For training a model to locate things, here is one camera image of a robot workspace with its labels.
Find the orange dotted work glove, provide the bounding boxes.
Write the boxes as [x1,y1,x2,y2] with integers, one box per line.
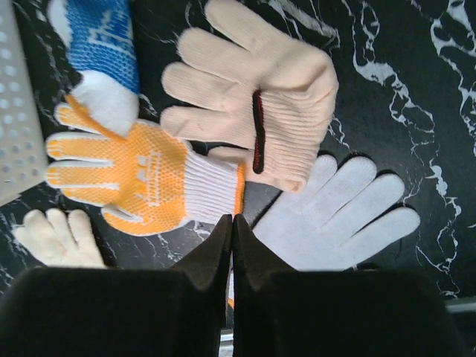
[45,99,245,237]

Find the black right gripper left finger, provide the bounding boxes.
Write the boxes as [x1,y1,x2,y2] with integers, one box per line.
[1,215,232,356]

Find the white cotton glove orange cuff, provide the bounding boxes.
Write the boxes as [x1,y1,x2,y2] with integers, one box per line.
[253,155,420,271]

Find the aluminium front rail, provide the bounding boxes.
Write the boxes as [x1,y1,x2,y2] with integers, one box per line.
[445,297,476,314]

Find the blue dotted work glove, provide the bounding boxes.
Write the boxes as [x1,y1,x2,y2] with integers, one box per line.
[47,1,140,138]

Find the cream knit glove red cuff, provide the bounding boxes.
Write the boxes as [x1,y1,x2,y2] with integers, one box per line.
[160,1,338,193]

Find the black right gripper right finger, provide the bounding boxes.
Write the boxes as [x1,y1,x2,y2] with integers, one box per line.
[232,215,469,356]

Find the white plastic storage basket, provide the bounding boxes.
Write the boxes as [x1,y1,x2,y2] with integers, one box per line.
[0,1,48,205]

